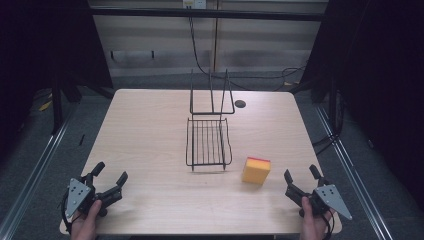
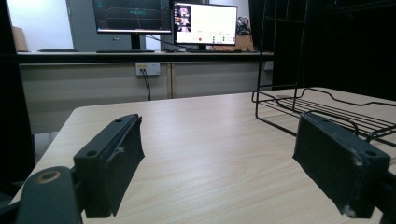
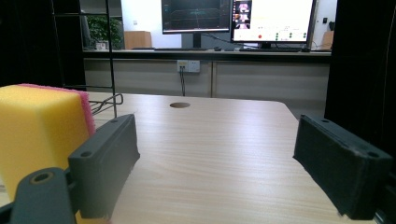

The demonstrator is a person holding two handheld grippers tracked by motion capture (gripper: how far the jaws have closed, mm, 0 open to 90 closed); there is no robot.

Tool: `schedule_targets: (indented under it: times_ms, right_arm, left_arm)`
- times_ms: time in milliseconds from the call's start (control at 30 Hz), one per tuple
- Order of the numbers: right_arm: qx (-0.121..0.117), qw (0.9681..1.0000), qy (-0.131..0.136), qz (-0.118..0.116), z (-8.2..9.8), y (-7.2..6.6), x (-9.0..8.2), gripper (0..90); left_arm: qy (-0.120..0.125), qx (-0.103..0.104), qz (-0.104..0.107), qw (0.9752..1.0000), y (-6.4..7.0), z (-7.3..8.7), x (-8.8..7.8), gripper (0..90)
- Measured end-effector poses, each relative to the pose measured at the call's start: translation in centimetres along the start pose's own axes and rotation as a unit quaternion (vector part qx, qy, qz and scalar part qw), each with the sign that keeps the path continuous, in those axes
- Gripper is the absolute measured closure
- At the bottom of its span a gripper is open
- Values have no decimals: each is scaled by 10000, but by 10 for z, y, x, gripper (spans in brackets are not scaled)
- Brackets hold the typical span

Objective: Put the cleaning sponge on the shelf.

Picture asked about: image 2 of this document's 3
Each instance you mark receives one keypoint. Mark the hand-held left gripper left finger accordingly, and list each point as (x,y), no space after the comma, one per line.
(102,161)

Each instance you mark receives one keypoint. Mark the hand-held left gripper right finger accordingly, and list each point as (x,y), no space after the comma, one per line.
(336,155)

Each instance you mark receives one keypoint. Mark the long dark-topped desk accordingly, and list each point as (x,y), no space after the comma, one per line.
(140,77)

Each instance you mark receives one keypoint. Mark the black curtain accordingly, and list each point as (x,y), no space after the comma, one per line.
(348,46)

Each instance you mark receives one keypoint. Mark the black keyboard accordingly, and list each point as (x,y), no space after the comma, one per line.
(125,51)

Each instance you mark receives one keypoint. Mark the dark-screen computer monitor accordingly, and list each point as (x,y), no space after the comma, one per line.
(132,17)

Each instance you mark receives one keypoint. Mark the brown cardboard box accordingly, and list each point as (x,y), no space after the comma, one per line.
(19,39)

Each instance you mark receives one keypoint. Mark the black headset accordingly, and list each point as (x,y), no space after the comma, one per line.
(243,25)

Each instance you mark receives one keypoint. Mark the bright-screen computer monitor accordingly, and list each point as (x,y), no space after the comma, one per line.
(205,25)

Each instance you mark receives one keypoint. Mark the white wall power socket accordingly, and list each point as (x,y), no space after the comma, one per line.
(148,68)

